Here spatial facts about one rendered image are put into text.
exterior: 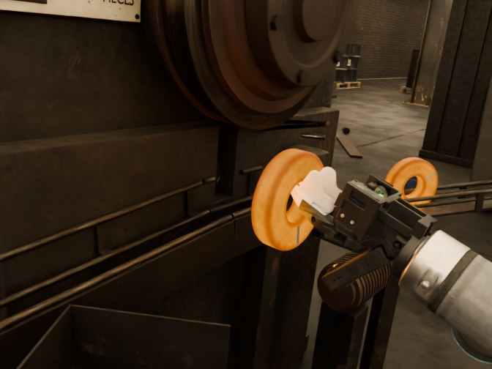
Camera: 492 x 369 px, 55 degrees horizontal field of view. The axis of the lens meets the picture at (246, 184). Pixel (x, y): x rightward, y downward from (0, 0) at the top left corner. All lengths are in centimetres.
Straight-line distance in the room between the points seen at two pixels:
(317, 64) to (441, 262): 46
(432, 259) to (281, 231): 22
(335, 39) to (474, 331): 58
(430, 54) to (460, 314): 927
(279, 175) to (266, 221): 7
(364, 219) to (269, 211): 13
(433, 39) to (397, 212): 920
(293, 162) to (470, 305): 28
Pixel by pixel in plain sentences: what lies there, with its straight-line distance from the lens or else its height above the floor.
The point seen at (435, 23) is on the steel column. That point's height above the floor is 153.
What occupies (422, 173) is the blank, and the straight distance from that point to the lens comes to 134.
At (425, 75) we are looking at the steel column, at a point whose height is 59.
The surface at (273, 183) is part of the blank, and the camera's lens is 65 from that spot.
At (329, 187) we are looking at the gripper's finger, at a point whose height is 86.
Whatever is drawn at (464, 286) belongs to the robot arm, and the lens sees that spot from 60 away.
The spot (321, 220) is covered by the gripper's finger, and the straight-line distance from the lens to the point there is 64.
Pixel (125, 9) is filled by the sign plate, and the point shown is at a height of 108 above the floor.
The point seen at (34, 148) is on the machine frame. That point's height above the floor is 87.
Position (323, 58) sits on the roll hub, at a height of 103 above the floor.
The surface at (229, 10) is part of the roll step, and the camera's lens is 78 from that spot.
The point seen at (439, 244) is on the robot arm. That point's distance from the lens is 61.
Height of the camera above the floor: 106
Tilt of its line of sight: 18 degrees down
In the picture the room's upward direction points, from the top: 5 degrees clockwise
